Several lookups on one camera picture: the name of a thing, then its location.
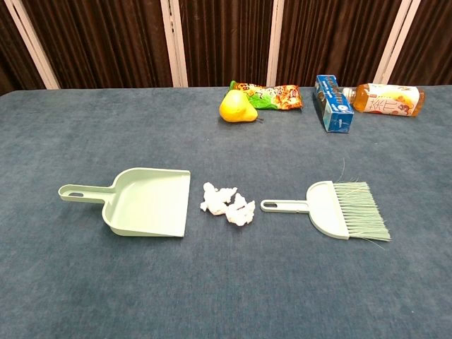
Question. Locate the mint green plastic dustpan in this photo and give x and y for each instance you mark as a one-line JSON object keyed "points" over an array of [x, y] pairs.
{"points": [[148, 205]]}

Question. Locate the mint green hand broom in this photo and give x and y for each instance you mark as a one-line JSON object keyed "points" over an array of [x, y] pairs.
{"points": [[323, 208]]}

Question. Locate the crumpled white paper wad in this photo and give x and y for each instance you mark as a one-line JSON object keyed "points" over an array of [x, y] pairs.
{"points": [[240, 213], [213, 201]]}

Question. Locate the yellow pear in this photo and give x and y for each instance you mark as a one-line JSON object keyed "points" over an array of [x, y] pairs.
{"points": [[234, 107]]}

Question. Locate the green orange snack bag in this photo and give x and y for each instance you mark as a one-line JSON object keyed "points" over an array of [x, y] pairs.
{"points": [[279, 97]]}

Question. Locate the blue carpet table cover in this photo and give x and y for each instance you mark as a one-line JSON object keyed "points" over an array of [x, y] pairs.
{"points": [[226, 282]]}

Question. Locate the blue rectangular carton box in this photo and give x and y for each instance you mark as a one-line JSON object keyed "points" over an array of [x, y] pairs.
{"points": [[333, 102]]}

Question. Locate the brown pleated curtain panel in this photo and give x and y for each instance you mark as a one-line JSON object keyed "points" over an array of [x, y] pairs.
{"points": [[434, 39], [102, 42], [10, 56], [335, 35], [226, 39]]}

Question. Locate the amber tea plastic bottle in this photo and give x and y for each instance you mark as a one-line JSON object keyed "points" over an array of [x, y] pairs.
{"points": [[385, 100]]}

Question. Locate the white screen frame post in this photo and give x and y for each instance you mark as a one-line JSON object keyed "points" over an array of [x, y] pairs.
{"points": [[33, 46], [280, 42], [173, 42], [395, 46]]}

